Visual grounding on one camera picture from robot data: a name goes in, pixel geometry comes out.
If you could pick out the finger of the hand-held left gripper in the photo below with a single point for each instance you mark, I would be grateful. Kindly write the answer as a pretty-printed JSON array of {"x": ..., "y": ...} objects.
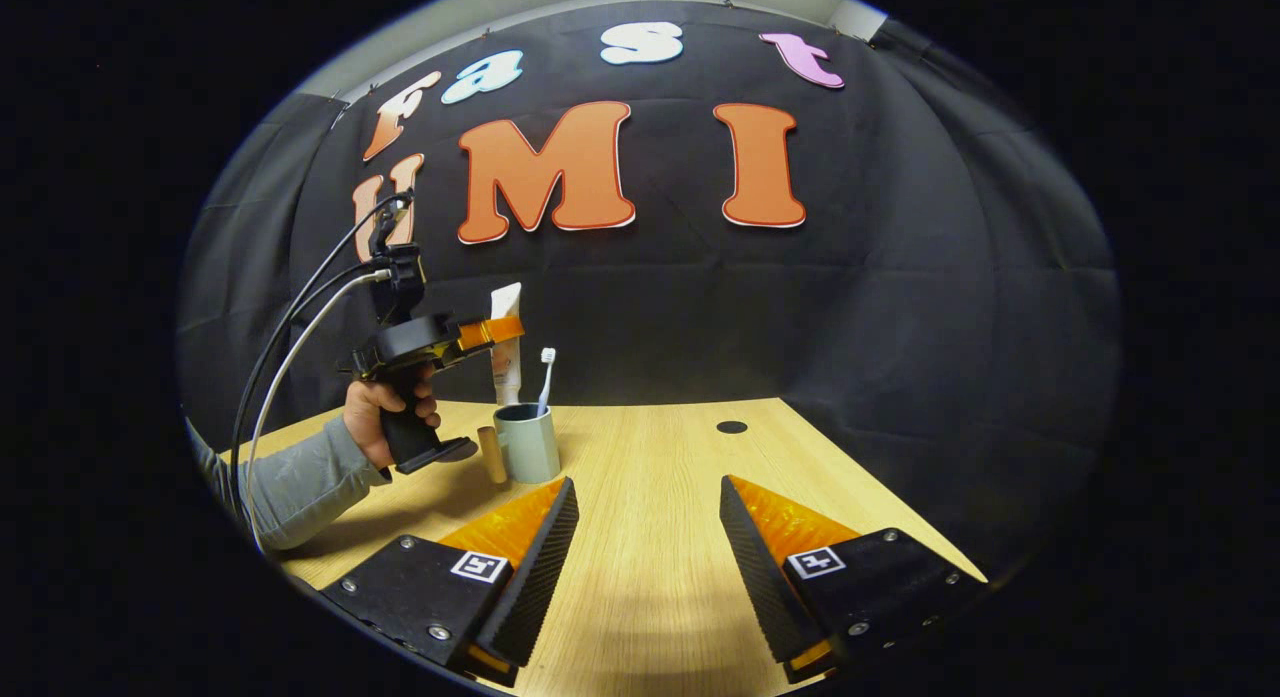
[{"x": 490, "y": 332}]

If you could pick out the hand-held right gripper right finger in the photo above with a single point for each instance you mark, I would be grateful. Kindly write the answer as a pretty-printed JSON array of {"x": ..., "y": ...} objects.
[{"x": 760, "y": 567}]

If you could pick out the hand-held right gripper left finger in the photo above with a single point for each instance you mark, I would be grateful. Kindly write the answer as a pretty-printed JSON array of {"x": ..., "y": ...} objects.
[{"x": 530, "y": 567}]

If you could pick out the white toothpaste tube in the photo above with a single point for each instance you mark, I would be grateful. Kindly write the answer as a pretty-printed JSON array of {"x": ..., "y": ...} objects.
[{"x": 506, "y": 372}]

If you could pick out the white toothbrush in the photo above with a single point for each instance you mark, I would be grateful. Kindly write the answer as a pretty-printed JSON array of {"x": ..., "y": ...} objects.
[{"x": 546, "y": 377}]

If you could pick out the light blue cup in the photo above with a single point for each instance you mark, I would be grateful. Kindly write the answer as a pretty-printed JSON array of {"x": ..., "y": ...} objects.
[{"x": 530, "y": 447}]

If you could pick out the wooden desktop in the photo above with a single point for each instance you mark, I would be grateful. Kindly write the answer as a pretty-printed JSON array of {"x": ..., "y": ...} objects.
[{"x": 650, "y": 537}]

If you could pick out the black backdrop cloth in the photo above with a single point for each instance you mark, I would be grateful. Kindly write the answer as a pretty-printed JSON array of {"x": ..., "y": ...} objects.
[{"x": 750, "y": 327}]

